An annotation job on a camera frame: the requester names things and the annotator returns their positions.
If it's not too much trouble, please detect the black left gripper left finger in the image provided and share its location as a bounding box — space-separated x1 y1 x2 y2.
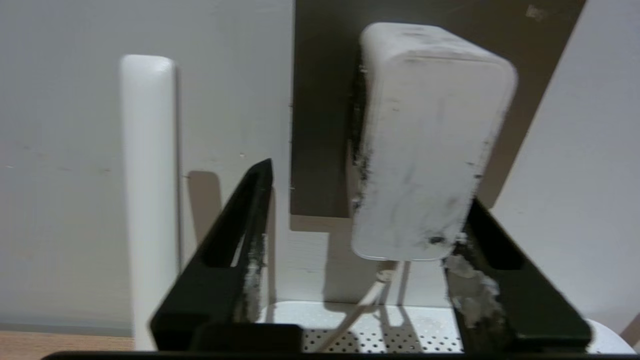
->
150 159 274 351

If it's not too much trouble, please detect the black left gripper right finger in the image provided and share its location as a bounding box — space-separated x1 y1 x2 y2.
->
444 198 594 351

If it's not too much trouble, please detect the white power cable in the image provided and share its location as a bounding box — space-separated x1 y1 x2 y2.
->
317 260 401 352

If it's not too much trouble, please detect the white power adapter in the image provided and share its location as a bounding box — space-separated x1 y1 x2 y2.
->
350 22 518 262

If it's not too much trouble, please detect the white router with antennas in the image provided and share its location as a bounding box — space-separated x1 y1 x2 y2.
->
119 54 623 353

